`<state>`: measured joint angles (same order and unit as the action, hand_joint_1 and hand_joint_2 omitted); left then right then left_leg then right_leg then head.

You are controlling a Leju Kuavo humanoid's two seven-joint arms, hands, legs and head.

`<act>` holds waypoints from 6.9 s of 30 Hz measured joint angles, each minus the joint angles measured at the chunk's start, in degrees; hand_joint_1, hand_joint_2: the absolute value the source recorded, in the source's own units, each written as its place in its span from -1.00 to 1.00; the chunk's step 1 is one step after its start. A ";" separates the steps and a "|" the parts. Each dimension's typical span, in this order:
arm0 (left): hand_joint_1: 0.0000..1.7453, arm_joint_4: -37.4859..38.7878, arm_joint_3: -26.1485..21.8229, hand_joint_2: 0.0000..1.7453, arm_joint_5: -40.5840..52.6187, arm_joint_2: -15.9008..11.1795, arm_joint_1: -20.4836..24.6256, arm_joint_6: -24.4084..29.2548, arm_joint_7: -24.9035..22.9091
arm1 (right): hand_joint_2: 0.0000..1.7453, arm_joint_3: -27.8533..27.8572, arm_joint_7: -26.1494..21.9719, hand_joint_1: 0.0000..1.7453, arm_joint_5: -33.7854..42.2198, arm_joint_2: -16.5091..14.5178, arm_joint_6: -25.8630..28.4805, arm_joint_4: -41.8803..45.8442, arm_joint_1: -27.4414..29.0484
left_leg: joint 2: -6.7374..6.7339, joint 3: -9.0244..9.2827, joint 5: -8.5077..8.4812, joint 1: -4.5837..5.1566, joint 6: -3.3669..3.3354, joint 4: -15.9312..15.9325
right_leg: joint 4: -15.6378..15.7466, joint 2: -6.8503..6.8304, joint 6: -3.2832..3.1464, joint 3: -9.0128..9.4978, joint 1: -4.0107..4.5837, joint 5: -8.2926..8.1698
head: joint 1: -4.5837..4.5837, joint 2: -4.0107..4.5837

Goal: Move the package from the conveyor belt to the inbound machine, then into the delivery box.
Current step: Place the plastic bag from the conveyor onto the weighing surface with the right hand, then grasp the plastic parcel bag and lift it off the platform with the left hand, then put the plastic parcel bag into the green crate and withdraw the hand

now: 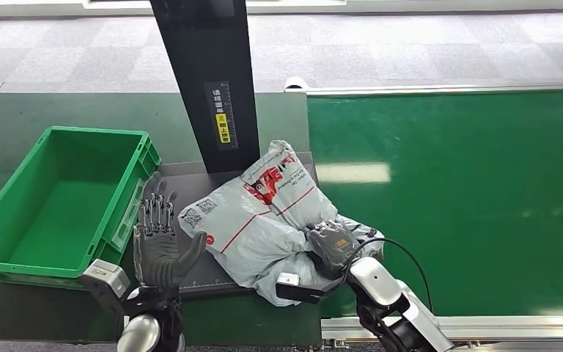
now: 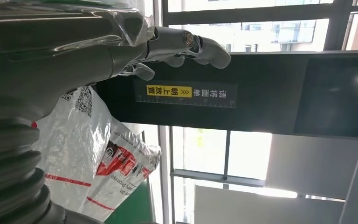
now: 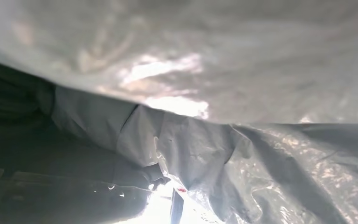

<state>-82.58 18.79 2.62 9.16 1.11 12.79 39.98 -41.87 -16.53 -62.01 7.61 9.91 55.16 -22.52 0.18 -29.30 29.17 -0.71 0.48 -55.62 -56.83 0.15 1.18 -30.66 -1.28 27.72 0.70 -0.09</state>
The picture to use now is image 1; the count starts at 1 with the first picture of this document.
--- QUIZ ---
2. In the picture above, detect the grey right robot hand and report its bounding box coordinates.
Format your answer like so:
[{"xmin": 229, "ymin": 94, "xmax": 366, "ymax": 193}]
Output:
[{"xmin": 306, "ymin": 221, "xmax": 361, "ymax": 280}]

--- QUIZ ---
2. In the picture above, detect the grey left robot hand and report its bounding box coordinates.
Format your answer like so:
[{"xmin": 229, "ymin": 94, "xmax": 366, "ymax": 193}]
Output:
[{"xmin": 132, "ymin": 171, "xmax": 208, "ymax": 293}]

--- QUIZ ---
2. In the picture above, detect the grey plastic mailer package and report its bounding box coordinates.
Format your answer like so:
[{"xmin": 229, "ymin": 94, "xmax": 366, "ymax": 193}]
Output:
[{"xmin": 177, "ymin": 139, "xmax": 386, "ymax": 308}]

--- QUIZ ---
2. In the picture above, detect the black scanner machine platform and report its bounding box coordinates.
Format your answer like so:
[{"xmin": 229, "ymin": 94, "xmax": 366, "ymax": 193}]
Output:
[{"xmin": 136, "ymin": 151, "xmax": 323, "ymax": 298}]

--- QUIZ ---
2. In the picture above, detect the green conveyor belt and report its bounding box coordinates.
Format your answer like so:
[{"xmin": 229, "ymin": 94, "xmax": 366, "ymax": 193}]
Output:
[{"xmin": 306, "ymin": 89, "xmax": 563, "ymax": 319}]

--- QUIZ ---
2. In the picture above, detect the black scanner machine column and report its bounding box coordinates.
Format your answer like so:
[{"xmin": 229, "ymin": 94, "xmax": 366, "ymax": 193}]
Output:
[{"xmin": 149, "ymin": 0, "xmax": 262, "ymax": 175}]

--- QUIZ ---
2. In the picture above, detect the green plastic crate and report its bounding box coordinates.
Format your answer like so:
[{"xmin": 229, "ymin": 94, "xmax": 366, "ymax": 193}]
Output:
[{"xmin": 0, "ymin": 126, "xmax": 162, "ymax": 291}]

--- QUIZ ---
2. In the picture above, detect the black and yellow column label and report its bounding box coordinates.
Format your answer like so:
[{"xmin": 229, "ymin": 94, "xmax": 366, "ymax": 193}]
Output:
[{"xmin": 203, "ymin": 81, "xmax": 240, "ymax": 153}]

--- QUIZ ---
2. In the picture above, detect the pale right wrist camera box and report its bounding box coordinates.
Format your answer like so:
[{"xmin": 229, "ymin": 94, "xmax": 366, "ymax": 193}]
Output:
[{"xmin": 275, "ymin": 271, "xmax": 347, "ymax": 306}]

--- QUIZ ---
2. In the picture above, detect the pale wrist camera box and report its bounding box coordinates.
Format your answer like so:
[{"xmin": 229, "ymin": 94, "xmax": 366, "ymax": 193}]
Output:
[
  {"xmin": 275, "ymin": 271, "xmax": 347, "ymax": 306},
  {"xmin": 78, "ymin": 258, "xmax": 132, "ymax": 315}
]

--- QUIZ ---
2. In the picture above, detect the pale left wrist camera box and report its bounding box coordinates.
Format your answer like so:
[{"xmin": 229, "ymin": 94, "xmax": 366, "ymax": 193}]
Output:
[{"xmin": 78, "ymin": 258, "xmax": 132, "ymax": 315}]

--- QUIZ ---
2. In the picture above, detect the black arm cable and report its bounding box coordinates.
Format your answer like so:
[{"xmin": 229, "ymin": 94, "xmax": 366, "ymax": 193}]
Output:
[{"xmin": 339, "ymin": 237, "xmax": 435, "ymax": 315}]

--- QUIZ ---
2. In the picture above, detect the silver conveyor side rail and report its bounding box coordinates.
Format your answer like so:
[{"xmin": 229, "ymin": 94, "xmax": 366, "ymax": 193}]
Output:
[
  {"xmin": 321, "ymin": 315, "xmax": 563, "ymax": 344},
  {"xmin": 284, "ymin": 76, "xmax": 563, "ymax": 96}
]

